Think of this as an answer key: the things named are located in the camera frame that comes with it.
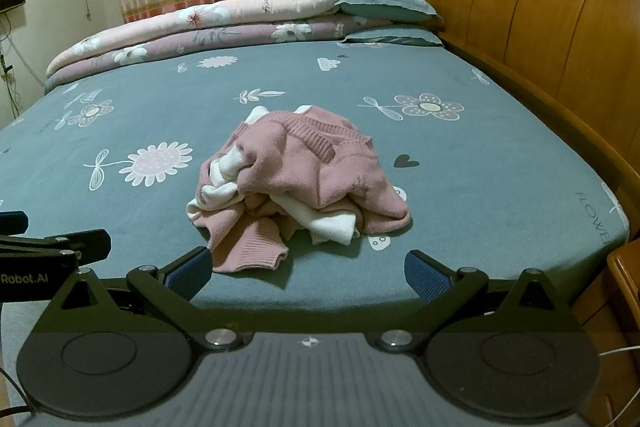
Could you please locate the blue-grey pillow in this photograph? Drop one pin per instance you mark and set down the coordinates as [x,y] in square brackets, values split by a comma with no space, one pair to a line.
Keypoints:
[395,38]
[390,4]

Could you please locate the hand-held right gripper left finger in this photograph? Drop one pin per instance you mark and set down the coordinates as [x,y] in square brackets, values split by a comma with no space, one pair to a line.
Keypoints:
[192,272]

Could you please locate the pale pink floral quilt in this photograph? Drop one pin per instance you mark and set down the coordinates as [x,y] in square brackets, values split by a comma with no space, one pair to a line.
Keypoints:
[235,9]

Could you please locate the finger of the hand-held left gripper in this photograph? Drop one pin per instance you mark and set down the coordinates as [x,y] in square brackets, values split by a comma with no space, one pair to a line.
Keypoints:
[12,222]
[85,243]

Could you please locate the pink and white knit sweater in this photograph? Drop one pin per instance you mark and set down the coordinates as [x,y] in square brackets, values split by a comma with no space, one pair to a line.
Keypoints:
[300,172]

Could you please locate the mauve floral quilt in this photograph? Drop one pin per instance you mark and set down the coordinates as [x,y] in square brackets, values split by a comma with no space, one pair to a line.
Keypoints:
[225,38]

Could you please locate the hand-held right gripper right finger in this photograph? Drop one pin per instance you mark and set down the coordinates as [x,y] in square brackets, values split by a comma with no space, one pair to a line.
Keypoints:
[425,274]

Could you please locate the wooden bed headboard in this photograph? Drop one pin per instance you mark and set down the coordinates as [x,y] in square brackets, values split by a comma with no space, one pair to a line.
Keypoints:
[550,17]

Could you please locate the wooden nightstand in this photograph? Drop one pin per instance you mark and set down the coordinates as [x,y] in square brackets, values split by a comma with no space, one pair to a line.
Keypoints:
[615,297]

